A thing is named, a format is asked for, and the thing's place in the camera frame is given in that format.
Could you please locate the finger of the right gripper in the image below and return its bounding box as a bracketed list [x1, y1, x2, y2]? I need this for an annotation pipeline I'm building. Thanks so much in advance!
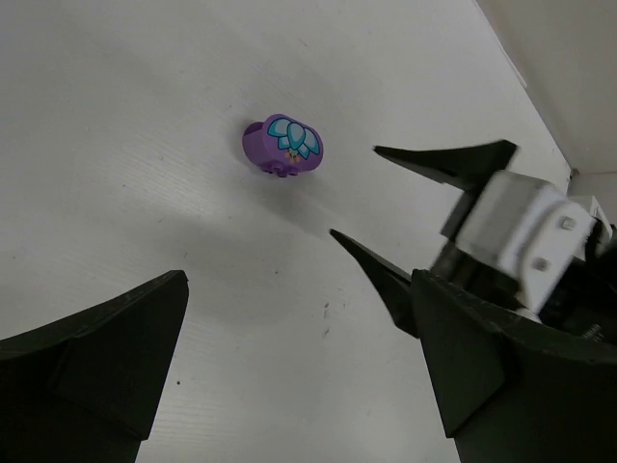
[373, 140, 517, 192]
[330, 229, 418, 339]

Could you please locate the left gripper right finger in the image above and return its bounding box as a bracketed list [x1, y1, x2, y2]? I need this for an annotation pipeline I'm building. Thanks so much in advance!
[412, 270, 616, 462]

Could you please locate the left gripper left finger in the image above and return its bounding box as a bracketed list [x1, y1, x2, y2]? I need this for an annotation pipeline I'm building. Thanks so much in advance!
[1, 270, 189, 462]

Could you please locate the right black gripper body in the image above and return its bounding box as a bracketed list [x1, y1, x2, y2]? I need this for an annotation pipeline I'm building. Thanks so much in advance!
[432, 215, 616, 342]

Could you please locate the purple round lego piece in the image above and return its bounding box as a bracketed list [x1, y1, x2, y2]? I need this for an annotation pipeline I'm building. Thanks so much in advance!
[242, 114, 324, 177]

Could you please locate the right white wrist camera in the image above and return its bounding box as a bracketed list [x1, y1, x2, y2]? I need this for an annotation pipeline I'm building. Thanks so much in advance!
[455, 171, 595, 320]

